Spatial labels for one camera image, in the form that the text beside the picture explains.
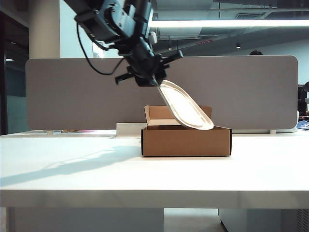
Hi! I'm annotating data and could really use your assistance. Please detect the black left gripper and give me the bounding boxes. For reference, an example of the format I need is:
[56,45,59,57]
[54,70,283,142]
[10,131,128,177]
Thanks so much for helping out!
[114,36,184,88]

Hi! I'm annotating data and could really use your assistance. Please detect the beige oval pulp lid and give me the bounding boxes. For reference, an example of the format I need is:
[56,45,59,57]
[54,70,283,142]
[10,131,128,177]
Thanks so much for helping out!
[156,79,215,131]

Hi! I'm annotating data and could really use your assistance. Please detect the open brown cardboard box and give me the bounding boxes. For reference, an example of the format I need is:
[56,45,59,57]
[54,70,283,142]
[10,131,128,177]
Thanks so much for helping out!
[140,105,233,158]

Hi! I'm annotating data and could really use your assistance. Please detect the grey fabric desk divider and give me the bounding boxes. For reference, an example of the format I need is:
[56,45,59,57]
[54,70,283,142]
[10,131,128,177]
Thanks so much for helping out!
[25,55,299,134]

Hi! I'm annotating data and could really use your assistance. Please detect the long white ceiling light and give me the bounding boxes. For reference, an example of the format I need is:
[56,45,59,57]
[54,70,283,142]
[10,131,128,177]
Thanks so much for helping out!
[150,19,309,28]

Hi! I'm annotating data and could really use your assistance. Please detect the colourful papers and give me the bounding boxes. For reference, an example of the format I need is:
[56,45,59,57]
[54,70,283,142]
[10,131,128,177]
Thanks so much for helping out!
[52,130,97,134]

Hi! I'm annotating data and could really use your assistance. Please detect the blue patterned cloth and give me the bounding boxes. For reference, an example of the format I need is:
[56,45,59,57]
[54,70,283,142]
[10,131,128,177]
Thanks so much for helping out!
[296,119,309,132]

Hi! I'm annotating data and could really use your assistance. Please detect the white cable tray box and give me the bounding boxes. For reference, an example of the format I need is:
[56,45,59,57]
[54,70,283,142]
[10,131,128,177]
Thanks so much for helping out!
[115,122,147,138]

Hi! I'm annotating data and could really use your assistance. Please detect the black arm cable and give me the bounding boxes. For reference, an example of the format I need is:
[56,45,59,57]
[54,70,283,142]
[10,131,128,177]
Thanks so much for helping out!
[76,23,128,76]

